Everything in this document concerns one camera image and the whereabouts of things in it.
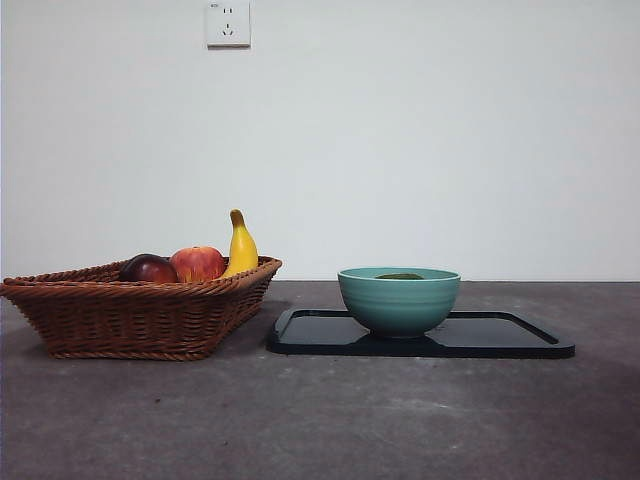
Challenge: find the teal ribbed bowl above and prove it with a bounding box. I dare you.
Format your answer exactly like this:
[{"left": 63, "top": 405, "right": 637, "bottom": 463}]
[{"left": 337, "top": 267, "right": 461, "bottom": 341}]

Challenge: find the yellow banana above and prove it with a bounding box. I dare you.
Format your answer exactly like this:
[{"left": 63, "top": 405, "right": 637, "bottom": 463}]
[{"left": 219, "top": 208, "right": 260, "bottom": 279}]

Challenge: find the red apple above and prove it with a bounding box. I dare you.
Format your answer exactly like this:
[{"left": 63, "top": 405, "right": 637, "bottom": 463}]
[{"left": 169, "top": 244, "right": 227, "bottom": 283}]

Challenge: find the dark red plum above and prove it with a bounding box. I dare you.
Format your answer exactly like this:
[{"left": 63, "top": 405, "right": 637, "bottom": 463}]
[{"left": 118, "top": 253, "right": 180, "bottom": 284}]

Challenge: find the black rectangular tray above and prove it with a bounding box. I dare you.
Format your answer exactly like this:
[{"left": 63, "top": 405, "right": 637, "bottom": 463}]
[{"left": 265, "top": 307, "right": 576, "bottom": 359}]

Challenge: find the brown wicker basket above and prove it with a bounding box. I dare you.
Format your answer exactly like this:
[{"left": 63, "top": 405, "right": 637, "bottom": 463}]
[{"left": 0, "top": 254, "right": 283, "bottom": 361}]

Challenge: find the white wall socket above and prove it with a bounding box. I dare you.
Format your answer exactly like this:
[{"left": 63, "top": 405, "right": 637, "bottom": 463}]
[{"left": 206, "top": 0, "right": 252, "bottom": 50}]

